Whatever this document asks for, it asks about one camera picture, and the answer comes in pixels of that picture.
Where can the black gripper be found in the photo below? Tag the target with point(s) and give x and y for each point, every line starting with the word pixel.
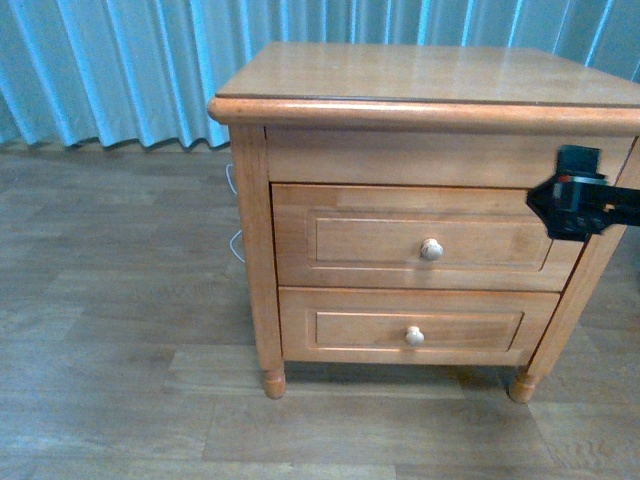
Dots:
pixel 577 202

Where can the drawer round knob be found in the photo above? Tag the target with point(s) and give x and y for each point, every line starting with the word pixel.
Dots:
pixel 414 336
pixel 431 250

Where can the wooden drawer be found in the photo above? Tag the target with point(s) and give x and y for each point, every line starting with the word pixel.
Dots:
pixel 370 237
pixel 369 325

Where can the wooden nightstand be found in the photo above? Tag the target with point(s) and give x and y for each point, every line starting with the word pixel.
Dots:
pixel 415 116

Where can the light green curtain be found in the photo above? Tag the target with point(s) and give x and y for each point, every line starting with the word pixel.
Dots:
pixel 115 71

